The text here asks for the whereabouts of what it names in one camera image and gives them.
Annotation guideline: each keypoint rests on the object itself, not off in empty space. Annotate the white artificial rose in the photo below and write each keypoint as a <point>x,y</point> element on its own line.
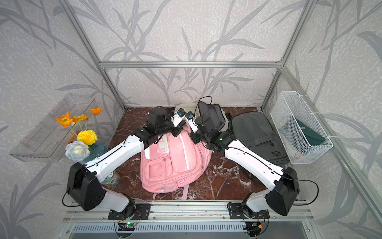
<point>77,151</point>

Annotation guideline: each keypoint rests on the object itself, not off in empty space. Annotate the right controller circuit board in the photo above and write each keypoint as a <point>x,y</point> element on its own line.
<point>252,229</point>

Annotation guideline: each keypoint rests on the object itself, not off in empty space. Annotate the yellow artificial flower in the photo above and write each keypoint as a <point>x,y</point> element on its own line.
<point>88,137</point>

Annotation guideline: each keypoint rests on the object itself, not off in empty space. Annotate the aluminium mounting rail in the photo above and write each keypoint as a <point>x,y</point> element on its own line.
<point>187,211</point>

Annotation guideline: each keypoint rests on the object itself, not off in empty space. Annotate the white wire mesh basket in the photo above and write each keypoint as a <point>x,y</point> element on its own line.
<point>291,104</point>

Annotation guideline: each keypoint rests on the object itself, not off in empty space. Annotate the teal glass vase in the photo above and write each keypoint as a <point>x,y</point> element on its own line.
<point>96,150</point>

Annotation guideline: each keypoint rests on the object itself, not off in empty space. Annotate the grey fabric backpack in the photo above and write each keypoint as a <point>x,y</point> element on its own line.
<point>255,132</point>

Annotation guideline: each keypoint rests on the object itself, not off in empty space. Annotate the green labelled tin can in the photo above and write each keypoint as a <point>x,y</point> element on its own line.
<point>111,180</point>

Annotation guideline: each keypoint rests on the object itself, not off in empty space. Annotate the controller circuit board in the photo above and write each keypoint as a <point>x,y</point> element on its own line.
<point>252,229</point>
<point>127,225</point>

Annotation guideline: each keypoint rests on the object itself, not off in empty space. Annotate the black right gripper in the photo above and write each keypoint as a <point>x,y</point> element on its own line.
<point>193,140</point>

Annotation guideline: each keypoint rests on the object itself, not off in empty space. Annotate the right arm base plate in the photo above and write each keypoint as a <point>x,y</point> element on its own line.
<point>238,211</point>

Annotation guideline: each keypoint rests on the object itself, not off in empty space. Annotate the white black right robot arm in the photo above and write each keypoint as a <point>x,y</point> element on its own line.
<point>281,184</point>

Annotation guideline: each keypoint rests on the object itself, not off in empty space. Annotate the clear plastic shelf tray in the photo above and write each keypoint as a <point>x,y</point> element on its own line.
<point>47,141</point>

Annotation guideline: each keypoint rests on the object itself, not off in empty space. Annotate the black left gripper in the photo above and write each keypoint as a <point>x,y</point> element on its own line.
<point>177,129</point>

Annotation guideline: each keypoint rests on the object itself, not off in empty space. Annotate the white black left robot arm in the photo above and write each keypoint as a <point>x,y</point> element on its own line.
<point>85,180</point>

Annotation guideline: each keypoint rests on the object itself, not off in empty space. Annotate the orange artificial poppy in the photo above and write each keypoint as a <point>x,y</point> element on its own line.
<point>64,120</point>

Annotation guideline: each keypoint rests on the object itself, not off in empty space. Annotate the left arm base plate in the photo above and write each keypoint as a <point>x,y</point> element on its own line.
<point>138,211</point>

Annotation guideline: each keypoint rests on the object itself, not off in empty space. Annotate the pink backpack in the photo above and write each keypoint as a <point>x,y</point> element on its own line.
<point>173,163</point>

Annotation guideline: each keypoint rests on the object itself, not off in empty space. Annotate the small orange artificial flower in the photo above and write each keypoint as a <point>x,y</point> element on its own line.
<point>96,111</point>

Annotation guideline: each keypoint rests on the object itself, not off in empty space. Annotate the green book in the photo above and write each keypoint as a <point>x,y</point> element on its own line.
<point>302,137</point>

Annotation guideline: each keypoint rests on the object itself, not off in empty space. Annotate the left controller circuit board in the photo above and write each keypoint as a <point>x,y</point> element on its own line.
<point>127,225</point>

